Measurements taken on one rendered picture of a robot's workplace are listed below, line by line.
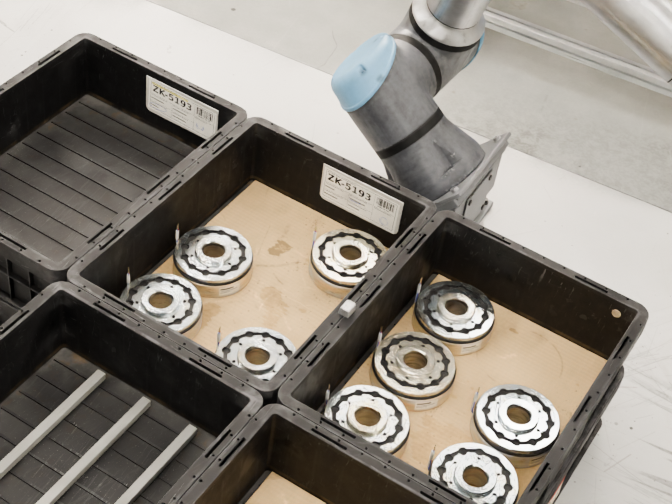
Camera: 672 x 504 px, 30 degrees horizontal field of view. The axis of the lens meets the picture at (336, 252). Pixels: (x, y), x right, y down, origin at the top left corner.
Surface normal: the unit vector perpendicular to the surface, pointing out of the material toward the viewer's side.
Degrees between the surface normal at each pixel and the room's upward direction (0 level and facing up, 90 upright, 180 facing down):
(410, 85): 41
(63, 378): 0
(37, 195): 0
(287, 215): 0
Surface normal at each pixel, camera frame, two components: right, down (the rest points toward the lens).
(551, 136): 0.11, -0.71
